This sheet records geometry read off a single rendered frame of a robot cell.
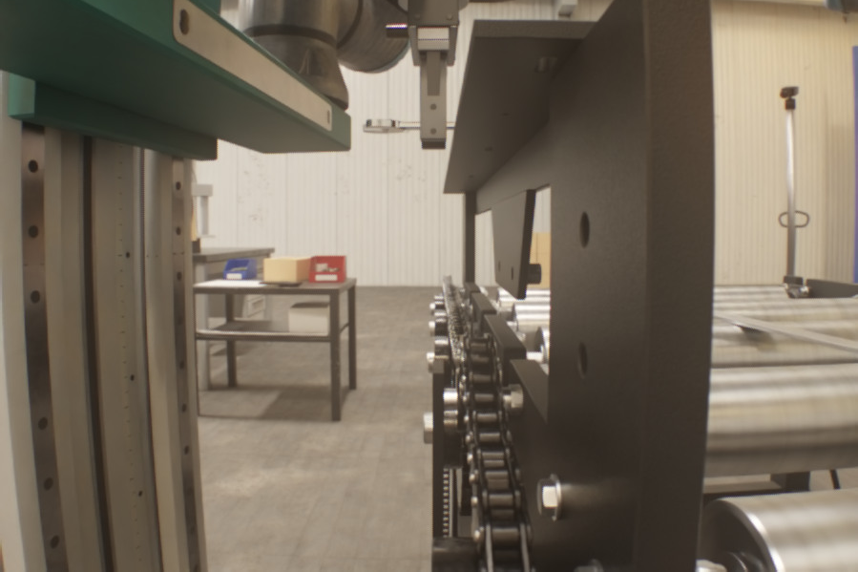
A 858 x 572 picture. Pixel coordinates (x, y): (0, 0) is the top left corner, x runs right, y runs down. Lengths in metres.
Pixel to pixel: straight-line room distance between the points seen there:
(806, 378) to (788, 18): 13.29
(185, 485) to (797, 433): 0.77
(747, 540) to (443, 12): 0.47
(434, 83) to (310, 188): 10.63
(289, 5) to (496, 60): 0.56
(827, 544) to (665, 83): 0.24
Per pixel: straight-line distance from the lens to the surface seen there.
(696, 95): 0.21
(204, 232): 4.26
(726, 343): 0.95
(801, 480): 1.89
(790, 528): 0.35
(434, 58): 0.55
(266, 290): 3.19
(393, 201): 10.91
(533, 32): 0.30
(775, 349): 0.98
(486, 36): 0.29
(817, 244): 13.47
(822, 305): 1.41
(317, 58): 0.84
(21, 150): 0.62
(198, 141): 0.81
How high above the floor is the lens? 1.06
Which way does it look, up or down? 2 degrees down
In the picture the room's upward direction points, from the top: straight up
